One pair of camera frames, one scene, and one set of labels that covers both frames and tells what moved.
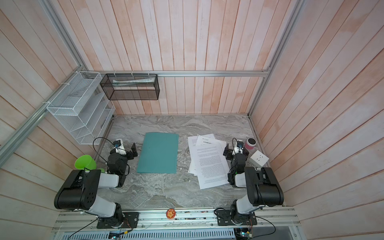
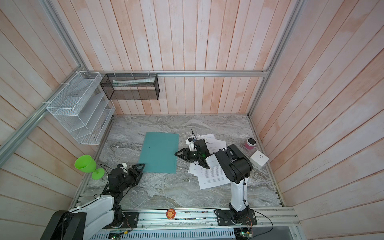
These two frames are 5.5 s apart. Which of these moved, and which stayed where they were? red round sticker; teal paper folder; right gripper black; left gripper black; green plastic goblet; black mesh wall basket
Moved: right gripper black; left gripper black
Stayed: red round sticker; teal paper folder; black mesh wall basket; green plastic goblet
